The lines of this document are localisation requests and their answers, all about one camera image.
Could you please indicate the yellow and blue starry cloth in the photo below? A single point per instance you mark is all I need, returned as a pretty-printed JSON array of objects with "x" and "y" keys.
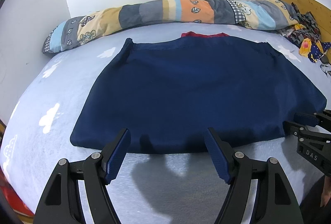
[{"x": 310, "y": 49}]

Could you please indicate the light blue cloud bed sheet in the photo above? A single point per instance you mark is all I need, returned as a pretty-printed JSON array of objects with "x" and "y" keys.
[{"x": 51, "y": 89}]

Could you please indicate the striped patchwork quilt roll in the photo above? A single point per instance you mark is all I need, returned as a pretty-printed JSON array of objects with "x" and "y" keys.
[{"x": 155, "y": 13}]

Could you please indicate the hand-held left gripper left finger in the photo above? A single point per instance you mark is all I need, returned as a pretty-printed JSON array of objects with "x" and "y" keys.
[{"x": 117, "y": 159}]

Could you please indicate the navy work jacket red collar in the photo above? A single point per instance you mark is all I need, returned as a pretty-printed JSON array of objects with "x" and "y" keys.
[{"x": 196, "y": 89}]

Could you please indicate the person's right hand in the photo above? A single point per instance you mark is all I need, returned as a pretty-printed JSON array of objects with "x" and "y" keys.
[{"x": 323, "y": 194}]

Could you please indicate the eyeglasses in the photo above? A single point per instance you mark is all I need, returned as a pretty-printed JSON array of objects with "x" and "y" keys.
[{"x": 325, "y": 67}]

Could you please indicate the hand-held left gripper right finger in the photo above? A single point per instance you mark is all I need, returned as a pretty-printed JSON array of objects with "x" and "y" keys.
[{"x": 217, "y": 156}]

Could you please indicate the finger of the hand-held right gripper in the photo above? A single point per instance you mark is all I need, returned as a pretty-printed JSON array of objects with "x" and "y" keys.
[
  {"x": 294, "y": 127},
  {"x": 305, "y": 118}
]

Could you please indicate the dark patterned cloth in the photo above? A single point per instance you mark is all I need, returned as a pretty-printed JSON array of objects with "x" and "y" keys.
[{"x": 307, "y": 26}]

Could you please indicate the red object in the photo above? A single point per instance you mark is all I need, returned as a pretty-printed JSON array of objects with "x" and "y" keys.
[{"x": 13, "y": 198}]

